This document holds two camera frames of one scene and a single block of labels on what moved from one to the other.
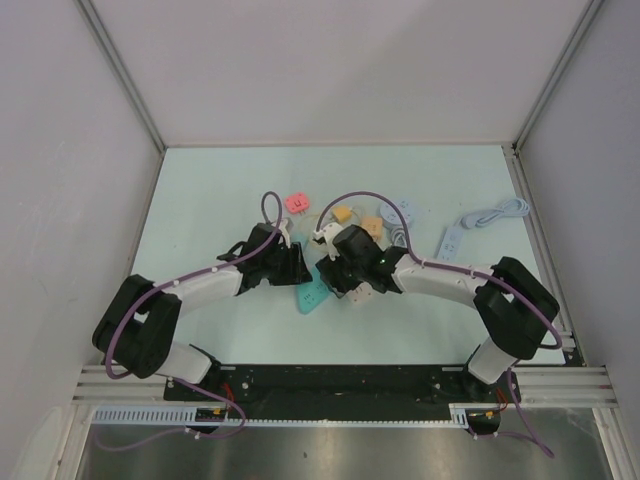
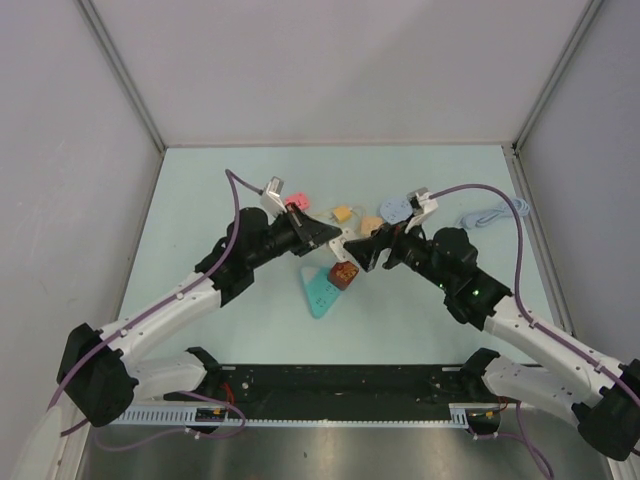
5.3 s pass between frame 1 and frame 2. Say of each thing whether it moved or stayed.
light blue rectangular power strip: stayed
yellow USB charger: stayed
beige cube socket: stayed
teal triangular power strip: moved
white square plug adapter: moved
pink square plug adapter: stayed
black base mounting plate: stayed
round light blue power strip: stayed
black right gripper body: moved
